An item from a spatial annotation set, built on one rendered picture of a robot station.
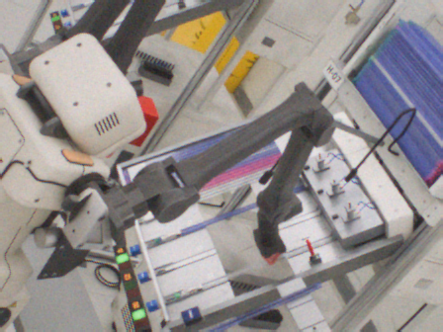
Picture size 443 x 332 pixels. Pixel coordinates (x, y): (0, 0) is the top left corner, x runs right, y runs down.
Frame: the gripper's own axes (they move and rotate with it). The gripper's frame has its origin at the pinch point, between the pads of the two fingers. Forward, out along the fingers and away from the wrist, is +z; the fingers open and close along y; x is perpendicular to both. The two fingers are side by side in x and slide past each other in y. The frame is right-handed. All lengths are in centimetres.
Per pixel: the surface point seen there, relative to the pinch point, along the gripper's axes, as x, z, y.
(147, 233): 30.3, 3.4, 27.2
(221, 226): 1, 41, 55
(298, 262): -7.0, 0.1, -3.7
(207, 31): -62, 117, 306
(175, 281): 27.3, 3.4, 6.1
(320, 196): -20.5, -7.6, 11.3
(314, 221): -17.1, -1.1, 7.9
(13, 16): 60, 66, 294
